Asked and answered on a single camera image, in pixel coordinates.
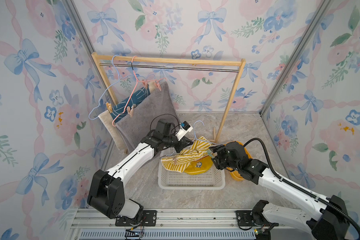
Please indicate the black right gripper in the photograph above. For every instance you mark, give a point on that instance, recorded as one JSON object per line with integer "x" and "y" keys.
{"x": 220, "y": 149}

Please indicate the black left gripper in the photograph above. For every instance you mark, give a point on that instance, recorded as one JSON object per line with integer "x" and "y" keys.
{"x": 182, "y": 144}

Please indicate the teal clothespin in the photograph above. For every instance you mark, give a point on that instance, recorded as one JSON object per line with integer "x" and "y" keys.
{"x": 209, "y": 152}

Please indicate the yellow white striped towel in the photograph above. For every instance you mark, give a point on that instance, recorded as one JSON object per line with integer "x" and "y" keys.
{"x": 192, "y": 161}

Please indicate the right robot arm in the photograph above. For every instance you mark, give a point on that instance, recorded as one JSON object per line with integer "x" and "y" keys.
{"x": 323, "y": 217}

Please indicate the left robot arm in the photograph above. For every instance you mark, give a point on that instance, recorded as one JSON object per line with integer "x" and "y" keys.
{"x": 107, "y": 193}

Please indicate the white perforated plastic basket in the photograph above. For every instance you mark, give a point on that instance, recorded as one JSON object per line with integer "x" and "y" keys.
{"x": 213, "y": 179}

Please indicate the yellow plastic tray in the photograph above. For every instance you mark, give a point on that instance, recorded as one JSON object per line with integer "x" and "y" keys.
{"x": 237, "y": 172}

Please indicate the grey terry towel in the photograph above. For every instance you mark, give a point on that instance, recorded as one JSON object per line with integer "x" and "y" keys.
{"x": 158, "y": 105}

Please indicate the dark teal patterned towel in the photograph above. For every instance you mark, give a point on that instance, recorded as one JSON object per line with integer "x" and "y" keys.
{"x": 121, "y": 109}

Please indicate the beige towel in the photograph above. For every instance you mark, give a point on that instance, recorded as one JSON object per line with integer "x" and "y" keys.
{"x": 107, "y": 119}

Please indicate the orange clothespin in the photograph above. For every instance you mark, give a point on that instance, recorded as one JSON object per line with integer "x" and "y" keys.
{"x": 109, "y": 107}

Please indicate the metal hanging rod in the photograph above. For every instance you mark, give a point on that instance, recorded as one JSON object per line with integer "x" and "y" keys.
{"x": 168, "y": 68}

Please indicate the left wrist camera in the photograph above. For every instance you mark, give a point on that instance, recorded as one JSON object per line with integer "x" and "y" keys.
{"x": 184, "y": 128}

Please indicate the pink wire hanger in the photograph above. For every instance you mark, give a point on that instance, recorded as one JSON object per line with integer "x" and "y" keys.
{"x": 145, "y": 84}

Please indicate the wooden clothes rack frame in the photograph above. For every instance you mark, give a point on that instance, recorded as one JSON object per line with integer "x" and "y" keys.
{"x": 232, "y": 65}

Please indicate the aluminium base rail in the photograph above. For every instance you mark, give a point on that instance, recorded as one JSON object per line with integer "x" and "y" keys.
{"x": 178, "y": 224}

